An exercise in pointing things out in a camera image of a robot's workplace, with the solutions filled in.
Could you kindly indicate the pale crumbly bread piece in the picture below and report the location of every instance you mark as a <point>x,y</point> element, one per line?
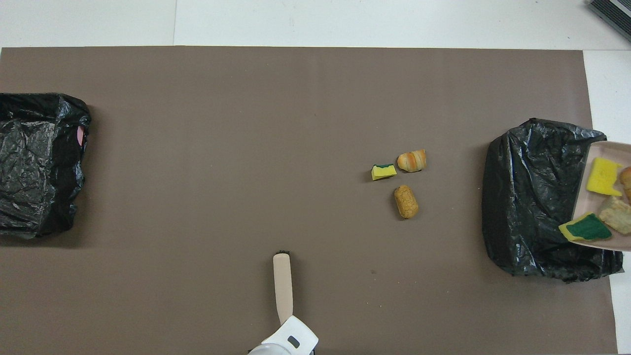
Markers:
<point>617,215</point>

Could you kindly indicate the beige plastic dustpan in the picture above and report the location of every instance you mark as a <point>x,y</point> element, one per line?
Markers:
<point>595,203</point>

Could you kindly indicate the notched all-yellow sponge piece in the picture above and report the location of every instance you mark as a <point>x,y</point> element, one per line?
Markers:
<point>602,176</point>

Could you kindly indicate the black bag-lined bin pink spot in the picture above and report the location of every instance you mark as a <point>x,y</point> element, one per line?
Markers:
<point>34,162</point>

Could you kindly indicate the grey ribbed panel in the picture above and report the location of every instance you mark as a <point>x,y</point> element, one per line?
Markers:
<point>616,15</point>

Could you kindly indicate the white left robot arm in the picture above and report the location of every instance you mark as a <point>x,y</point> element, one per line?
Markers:
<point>286,340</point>

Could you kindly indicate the striped orange croissant piece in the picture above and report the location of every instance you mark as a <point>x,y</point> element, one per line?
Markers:
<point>411,161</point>

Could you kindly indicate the cylindrical golden bread roll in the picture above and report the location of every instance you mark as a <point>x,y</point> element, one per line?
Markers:
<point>406,202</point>

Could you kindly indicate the small yellow green sponge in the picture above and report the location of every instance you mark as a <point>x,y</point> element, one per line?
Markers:
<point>383,172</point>

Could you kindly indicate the large yellow green sponge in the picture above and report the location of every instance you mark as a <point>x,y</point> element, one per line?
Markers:
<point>586,228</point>

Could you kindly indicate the brown table mat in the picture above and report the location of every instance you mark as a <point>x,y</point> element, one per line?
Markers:
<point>246,148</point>

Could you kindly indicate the brown croissant end piece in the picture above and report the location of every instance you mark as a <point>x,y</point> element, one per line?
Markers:
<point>626,182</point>

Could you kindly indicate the beige hand brush black bristles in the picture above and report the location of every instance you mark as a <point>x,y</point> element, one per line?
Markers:
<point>283,286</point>

